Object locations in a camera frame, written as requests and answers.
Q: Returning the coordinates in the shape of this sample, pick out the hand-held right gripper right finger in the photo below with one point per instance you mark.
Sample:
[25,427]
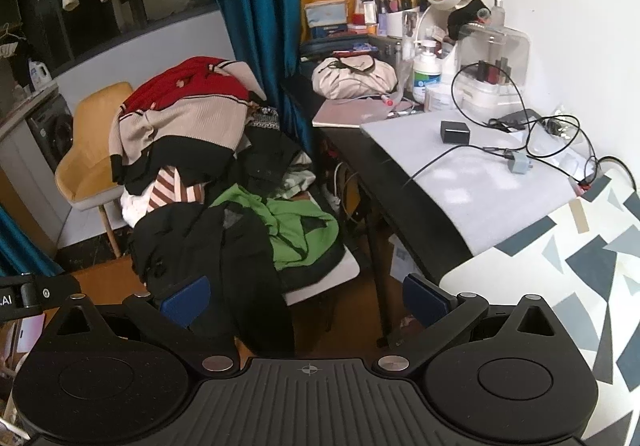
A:
[425,298]

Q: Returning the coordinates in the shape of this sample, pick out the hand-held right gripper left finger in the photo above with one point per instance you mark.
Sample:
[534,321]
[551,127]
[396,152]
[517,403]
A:
[185,303]

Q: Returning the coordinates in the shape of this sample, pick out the red beige black knit sweater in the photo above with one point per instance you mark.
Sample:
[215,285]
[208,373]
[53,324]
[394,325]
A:
[190,121]

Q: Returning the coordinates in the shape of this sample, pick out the blue curtain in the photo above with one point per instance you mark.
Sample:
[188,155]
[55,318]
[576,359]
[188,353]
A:
[25,246]
[250,1]

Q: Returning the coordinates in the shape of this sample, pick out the black jacket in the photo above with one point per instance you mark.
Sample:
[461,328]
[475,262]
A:
[210,251]

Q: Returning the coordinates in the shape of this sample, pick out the white stool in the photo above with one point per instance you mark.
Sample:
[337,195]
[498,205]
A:
[320,283]

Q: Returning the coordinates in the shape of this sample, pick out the brown white striped garment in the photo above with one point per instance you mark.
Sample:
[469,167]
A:
[167,191]

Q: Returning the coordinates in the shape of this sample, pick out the white desk mat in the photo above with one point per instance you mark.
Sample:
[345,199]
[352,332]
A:
[475,186]

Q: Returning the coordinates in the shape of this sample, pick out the green garment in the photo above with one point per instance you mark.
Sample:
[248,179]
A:
[295,231]

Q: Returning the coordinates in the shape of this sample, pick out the yellow chair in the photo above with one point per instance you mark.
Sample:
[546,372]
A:
[95,166]

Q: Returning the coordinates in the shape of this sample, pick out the black desk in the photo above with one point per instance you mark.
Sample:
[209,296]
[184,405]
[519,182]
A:
[360,151]

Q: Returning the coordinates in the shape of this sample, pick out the grey power adapter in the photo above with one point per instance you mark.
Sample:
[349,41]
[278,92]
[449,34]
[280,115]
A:
[519,163]

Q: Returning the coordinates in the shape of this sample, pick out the washing machine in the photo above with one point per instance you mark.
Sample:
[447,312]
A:
[52,131]

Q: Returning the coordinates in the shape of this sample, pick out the small black box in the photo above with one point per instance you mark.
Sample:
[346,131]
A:
[455,132]

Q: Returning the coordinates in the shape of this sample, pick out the black patterned garment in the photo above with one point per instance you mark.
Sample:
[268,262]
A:
[270,156]

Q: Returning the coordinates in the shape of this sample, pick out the white cream jar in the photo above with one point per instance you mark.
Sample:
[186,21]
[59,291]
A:
[442,98]

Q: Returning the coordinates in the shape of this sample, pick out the pink laptop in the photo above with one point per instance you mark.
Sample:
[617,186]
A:
[350,112]

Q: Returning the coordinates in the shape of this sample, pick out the black power brick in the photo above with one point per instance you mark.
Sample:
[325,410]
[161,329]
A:
[520,117]

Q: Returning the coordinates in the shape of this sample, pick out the white detergent bottle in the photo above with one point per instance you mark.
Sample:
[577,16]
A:
[40,76]

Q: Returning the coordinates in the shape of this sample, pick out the white pump bottle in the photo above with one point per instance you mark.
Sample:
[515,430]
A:
[427,76]

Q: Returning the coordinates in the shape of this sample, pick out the beige handbag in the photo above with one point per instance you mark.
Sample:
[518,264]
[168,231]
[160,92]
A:
[350,81]

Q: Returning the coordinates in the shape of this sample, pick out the clear cosmetics organizer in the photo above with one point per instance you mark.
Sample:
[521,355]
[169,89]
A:
[500,76]

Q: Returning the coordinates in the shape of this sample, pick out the dark makeup case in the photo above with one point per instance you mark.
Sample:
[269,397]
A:
[385,46]

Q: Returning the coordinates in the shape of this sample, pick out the makeup brush holder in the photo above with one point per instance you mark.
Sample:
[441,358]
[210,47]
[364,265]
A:
[392,21]

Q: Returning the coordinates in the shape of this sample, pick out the black cloth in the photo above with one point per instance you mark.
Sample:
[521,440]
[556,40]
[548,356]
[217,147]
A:
[465,18]

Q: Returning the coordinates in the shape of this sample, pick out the clear spray bottle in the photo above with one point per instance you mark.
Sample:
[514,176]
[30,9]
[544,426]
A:
[498,13]

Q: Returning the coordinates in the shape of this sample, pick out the light blue box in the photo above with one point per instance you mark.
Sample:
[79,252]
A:
[325,16]

